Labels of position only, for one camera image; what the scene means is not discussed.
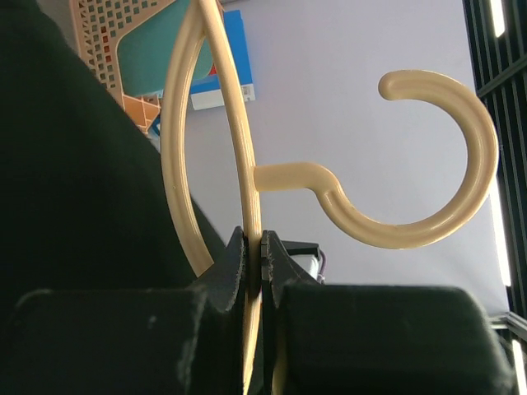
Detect peach plastic file organizer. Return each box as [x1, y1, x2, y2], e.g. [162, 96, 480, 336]
[69, 0, 188, 134]

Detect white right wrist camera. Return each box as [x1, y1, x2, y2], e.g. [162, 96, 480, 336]
[283, 240, 327, 284]

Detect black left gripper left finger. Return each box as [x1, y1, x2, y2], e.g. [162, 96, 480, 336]
[1, 228, 249, 394]

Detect beige wooden hanger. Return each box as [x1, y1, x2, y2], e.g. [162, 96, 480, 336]
[161, 1, 499, 388]

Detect black trousers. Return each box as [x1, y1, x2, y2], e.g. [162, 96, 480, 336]
[0, 0, 230, 326]

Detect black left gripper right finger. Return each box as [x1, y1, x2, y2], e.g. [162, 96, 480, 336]
[261, 231, 515, 394]

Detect blue binder folder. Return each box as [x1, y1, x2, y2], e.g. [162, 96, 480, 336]
[189, 10, 256, 111]

